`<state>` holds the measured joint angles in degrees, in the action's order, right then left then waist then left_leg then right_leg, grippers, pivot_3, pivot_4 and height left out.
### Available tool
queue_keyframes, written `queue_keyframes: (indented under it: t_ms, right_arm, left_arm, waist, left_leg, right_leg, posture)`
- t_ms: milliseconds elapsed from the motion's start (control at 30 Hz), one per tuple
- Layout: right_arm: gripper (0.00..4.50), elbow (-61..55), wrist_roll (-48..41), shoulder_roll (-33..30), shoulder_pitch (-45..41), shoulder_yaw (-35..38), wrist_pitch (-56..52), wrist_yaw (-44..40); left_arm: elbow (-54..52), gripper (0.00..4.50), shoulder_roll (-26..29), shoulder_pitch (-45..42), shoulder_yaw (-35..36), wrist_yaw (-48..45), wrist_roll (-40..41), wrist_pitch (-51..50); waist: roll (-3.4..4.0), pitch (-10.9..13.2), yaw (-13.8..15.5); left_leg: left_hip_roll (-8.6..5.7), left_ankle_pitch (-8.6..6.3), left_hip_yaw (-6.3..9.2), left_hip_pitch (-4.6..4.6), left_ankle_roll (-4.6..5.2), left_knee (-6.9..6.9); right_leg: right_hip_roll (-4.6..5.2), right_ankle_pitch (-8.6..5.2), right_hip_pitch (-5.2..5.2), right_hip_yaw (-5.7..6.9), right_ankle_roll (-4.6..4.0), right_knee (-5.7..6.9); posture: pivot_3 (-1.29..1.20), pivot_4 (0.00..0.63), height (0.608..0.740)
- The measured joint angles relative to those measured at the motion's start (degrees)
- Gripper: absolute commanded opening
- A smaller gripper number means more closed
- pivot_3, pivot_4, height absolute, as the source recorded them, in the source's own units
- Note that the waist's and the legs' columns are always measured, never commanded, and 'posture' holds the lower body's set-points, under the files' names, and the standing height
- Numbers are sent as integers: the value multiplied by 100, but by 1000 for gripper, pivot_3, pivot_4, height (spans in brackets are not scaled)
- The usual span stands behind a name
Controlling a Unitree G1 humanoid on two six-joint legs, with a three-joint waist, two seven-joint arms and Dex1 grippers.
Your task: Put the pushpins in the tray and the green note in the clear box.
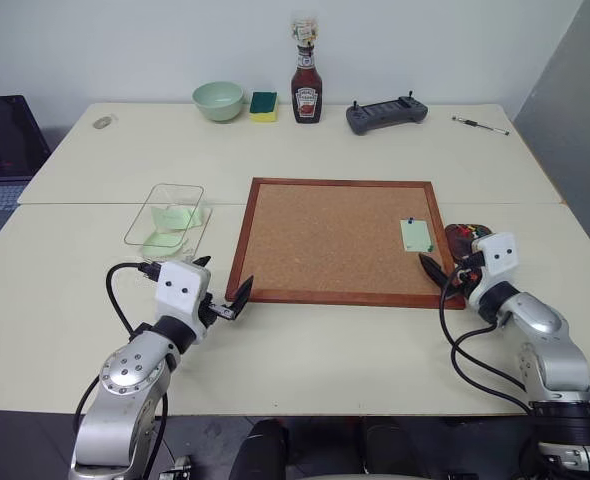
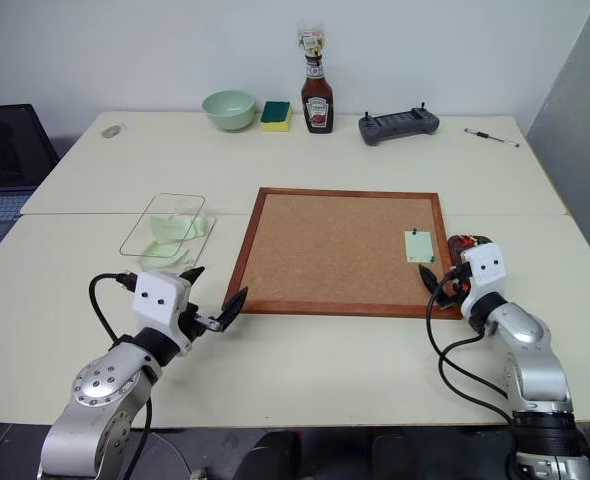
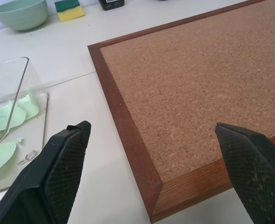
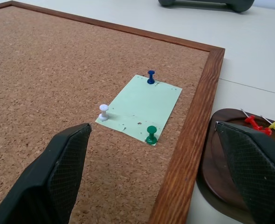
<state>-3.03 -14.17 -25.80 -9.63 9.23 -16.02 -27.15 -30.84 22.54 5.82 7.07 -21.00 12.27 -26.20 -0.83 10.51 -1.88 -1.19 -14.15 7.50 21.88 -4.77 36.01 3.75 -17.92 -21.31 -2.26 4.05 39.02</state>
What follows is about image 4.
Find wood-framed cork board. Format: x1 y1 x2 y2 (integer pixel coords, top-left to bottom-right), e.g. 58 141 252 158
0 0 226 224

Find light green paper note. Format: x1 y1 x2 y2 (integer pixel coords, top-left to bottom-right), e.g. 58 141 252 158
95 74 183 147

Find dark brown wooden tray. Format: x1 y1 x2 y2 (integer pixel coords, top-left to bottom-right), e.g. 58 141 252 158
196 108 275 224

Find red push pin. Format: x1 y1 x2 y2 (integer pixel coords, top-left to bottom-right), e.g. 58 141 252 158
241 108 273 136

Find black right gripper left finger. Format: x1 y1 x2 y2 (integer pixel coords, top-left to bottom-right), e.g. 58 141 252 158
0 123 92 224

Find dark grey rounded object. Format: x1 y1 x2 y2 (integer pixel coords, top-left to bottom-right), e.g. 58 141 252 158
158 0 255 13

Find blue push pin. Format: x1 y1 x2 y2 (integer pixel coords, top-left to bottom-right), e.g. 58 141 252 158
147 70 156 85

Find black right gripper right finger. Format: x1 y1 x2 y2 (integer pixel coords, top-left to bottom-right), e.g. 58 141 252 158
215 121 275 224

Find green push pin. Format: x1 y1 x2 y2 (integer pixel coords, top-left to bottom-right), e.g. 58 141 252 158
145 125 158 145

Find white push pin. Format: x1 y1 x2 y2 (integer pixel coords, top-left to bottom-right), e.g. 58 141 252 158
98 104 109 122

